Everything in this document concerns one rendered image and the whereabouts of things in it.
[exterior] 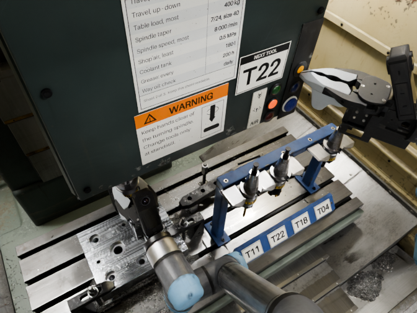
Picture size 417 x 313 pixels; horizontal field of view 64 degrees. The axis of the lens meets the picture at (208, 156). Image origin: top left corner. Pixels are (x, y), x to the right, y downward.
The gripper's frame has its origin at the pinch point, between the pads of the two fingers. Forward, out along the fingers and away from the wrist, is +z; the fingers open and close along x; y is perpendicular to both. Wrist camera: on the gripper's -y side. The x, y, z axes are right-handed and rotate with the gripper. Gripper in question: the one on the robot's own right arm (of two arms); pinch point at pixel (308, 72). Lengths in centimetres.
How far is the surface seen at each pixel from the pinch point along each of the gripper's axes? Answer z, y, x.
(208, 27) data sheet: 11.4, -12.6, -16.5
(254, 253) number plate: -2, 73, 0
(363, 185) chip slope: -31, 83, 57
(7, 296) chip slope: 77, 103, -49
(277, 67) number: 4.5, -2.2, -4.7
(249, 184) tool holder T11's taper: 5.9, 40.4, 1.9
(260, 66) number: 6.3, -3.6, -7.8
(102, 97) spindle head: 18.9, -7.4, -29.3
